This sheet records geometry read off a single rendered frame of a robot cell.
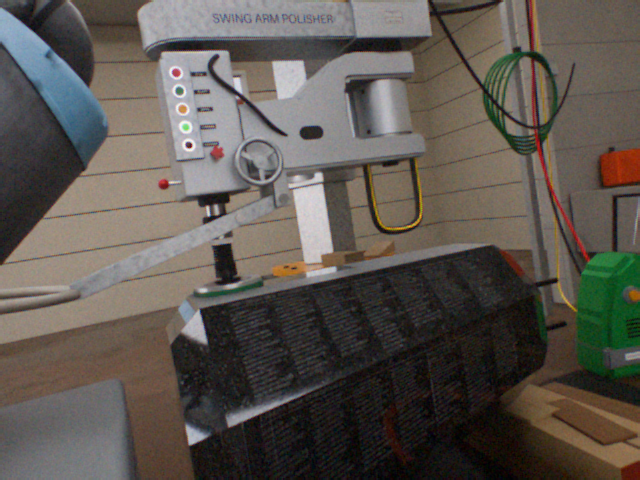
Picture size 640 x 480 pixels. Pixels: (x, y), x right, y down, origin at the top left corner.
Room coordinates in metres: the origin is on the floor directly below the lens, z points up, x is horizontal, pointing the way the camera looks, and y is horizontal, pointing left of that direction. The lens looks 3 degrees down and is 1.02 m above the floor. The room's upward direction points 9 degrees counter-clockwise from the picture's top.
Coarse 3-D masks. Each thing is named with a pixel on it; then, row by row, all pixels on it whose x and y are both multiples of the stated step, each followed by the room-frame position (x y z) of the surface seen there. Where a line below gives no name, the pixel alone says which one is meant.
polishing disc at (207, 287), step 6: (240, 276) 1.69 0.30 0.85; (246, 276) 1.65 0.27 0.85; (252, 276) 1.62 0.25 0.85; (258, 276) 1.60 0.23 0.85; (210, 282) 1.65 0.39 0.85; (234, 282) 1.53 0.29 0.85; (240, 282) 1.51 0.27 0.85; (246, 282) 1.52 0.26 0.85; (252, 282) 1.54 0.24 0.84; (198, 288) 1.53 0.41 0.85; (204, 288) 1.51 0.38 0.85; (210, 288) 1.50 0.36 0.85; (216, 288) 1.49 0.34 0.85; (222, 288) 1.49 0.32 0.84; (228, 288) 1.49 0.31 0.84
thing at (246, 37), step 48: (192, 0) 1.50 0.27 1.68; (240, 0) 1.56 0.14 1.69; (288, 0) 1.63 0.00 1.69; (384, 0) 1.74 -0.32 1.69; (144, 48) 1.54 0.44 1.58; (192, 48) 1.56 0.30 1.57; (240, 48) 1.63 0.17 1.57; (288, 48) 1.70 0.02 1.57; (336, 48) 1.78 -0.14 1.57; (384, 48) 1.76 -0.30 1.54
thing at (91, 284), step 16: (272, 192) 1.73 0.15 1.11; (240, 208) 1.57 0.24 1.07; (256, 208) 1.59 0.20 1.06; (272, 208) 1.61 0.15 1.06; (208, 224) 1.53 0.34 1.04; (224, 224) 1.54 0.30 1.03; (240, 224) 1.56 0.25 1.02; (176, 240) 1.49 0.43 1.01; (192, 240) 1.51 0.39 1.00; (208, 240) 1.52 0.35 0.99; (144, 256) 1.45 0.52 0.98; (160, 256) 1.47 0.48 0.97; (96, 272) 1.50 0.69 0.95; (112, 272) 1.42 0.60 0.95; (128, 272) 1.43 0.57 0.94; (80, 288) 1.38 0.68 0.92; (96, 288) 1.40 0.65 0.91
